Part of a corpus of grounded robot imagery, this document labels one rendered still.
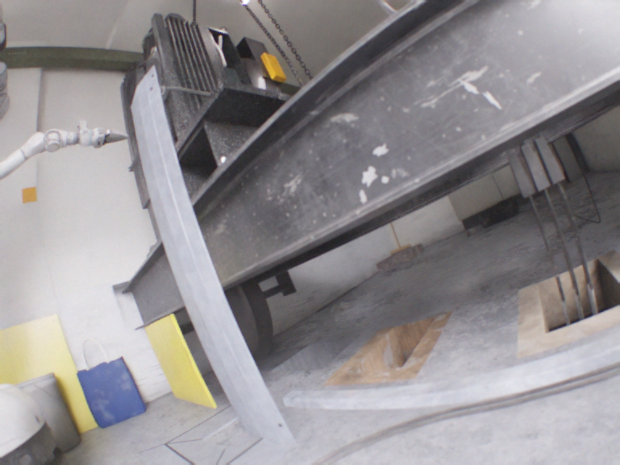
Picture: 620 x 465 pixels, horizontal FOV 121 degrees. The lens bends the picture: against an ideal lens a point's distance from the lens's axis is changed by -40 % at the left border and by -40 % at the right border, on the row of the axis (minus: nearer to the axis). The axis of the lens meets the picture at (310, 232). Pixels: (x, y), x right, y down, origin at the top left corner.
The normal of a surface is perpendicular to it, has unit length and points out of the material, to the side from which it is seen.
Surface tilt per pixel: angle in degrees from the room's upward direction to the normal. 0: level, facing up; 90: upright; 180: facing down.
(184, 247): 90
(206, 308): 90
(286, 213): 90
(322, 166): 90
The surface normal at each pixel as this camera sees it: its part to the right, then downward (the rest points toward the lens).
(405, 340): -0.61, 0.17
